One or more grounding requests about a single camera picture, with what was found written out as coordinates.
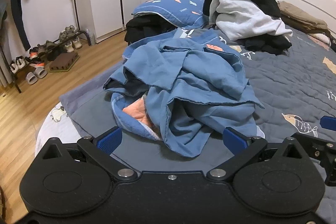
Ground grey printed quilt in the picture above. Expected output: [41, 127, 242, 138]
[60, 25, 336, 172]

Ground dark crumpled garment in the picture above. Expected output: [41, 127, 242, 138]
[243, 34, 292, 56]

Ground white hooded sweatshirt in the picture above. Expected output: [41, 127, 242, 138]
[209, 0, 293, 41]

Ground stack of brown folded clothes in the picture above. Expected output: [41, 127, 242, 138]
[278, 1, 328, 28]

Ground black metal shoe rack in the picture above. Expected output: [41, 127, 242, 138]
[9, 30, 91, 93]

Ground grey slipper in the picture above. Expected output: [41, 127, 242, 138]
[26, 72, 40, 85]
[34, 67, 48, 79]

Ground brown perforated box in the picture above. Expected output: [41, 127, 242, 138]
[49, 52, 80, 73]

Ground blue printed quilt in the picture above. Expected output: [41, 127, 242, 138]
[111, 0, 248, 141]

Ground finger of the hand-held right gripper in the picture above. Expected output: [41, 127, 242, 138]
[320, 115, 336, 132]
[292, 132, 336, 169]

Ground dark hanging trousers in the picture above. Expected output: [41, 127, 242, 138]
[4, 0, 31, 51]

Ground row of sneakers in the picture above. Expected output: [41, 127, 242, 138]
[9, 25, 83, 75]

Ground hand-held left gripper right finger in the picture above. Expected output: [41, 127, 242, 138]
[206, 126, 309, 183]

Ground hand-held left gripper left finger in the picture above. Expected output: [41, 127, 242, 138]
[39, 126, 138, 182]

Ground blue bed sheet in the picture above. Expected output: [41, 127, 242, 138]
[103, 36, 265, 157]

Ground white cartoon print mattress cover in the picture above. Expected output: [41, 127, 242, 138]
[35, 102, 87, 159]

